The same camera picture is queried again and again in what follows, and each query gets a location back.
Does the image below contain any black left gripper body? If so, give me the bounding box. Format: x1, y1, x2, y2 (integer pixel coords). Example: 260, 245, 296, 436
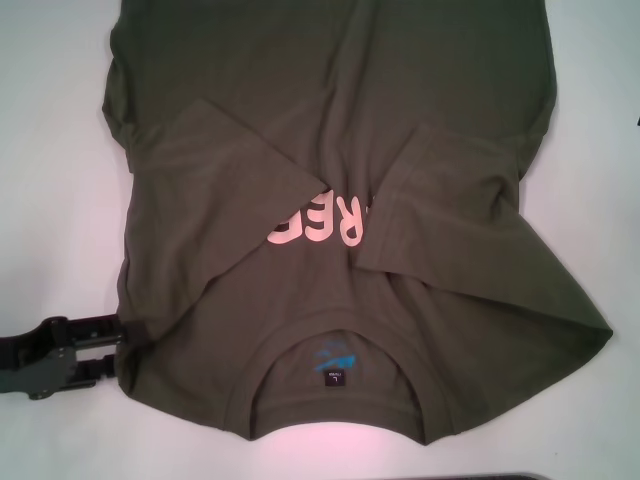
0, 316, 95, 402

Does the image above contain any dark green printed t-shirt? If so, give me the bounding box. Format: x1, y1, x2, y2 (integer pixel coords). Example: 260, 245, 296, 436
102, 0, 616, 446

